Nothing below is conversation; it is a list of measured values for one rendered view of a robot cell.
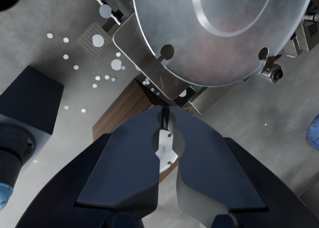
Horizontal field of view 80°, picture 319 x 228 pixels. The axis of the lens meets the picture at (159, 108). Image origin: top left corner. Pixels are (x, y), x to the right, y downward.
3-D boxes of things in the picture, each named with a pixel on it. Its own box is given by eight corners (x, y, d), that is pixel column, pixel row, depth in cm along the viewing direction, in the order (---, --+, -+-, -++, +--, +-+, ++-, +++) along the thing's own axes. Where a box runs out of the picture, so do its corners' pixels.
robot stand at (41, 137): (45, 111, 103) (23, 173, 66) (8, 94, 93) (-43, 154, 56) (64, 86, 100) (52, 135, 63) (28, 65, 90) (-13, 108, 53)
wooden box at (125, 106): (138, 151, 136) (152, 191, 108) (91, 127, 116) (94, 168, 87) (176, 110, 131) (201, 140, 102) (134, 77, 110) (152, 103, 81)
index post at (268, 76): (241, 71, 43) (276, 86, 35) (236, 62, 42) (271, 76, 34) (250, 62, 43) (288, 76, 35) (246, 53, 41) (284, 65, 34)
